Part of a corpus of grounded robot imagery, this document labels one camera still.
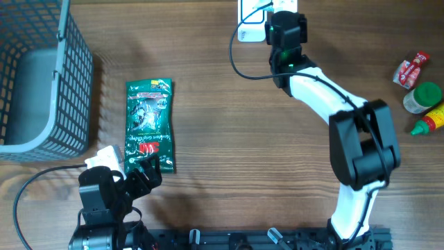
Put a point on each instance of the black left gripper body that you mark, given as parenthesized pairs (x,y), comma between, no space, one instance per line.
(134,187)

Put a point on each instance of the green snack bag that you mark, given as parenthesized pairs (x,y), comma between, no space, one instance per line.
(148,123)

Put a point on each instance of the green-lid spice jar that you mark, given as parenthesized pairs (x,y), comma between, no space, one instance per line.
(422,97)

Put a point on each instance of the red sauce bottle green cap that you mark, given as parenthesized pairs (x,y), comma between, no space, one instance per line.
(430,122)

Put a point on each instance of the red Nescafe coffee stick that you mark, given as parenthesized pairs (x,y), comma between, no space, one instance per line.
(421,58)

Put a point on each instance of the red Kleenex tissue pack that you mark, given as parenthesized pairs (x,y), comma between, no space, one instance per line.
(406,74)

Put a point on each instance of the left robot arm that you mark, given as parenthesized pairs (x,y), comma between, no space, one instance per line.
(107,197)

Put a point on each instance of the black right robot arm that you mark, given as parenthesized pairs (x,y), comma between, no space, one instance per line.
(363,146)

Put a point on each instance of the white barcode scanner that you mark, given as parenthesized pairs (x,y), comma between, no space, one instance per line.
(252,29)

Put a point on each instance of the grey plastic mesh basket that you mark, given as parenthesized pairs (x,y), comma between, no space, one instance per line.
(46,82)

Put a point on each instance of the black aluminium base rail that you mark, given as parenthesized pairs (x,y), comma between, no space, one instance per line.
(303,238)

